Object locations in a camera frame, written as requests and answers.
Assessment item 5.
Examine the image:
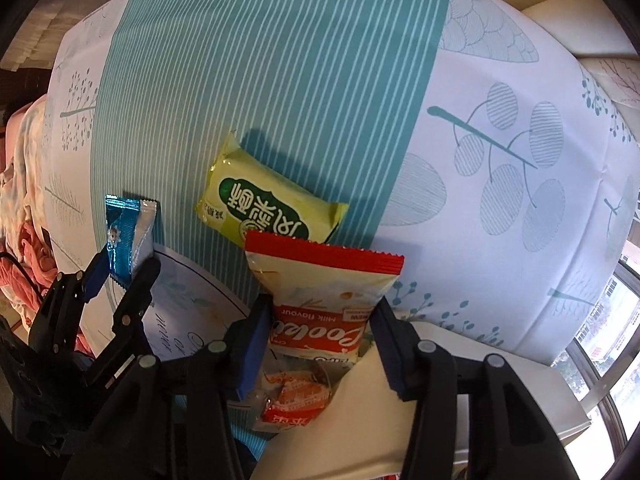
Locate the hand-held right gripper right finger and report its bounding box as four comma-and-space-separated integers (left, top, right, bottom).
372, 297, 576, 480

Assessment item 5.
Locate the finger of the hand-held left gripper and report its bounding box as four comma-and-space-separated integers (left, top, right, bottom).
82, 256, 162, 387
27, 246, 111, 357

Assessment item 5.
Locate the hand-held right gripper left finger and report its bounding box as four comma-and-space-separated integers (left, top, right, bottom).
62, 294, 273, 480

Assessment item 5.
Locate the blue silver snack packet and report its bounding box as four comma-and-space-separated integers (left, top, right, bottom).
104, 195, 160, 286

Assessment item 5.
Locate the red orange snack packet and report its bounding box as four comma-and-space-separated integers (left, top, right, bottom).
250, 355, 341, 436

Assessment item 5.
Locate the white plastic tray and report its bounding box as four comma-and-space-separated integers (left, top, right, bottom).
250, 320, 593, 480

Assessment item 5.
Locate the red cookie packet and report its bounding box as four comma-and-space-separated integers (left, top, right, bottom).
244, 230, 406, 368

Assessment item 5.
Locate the green snack packet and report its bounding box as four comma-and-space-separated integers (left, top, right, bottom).
195, 130, 350, 248

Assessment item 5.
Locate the metal window grille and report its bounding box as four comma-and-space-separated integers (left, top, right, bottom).
550, 245, 640, 456

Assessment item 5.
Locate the white lace cloth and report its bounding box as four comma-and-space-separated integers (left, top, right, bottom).
0, 0, 136, 68

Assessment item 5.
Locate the printed tablecloth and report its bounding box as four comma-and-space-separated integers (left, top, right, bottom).
42, 0, 640, 376

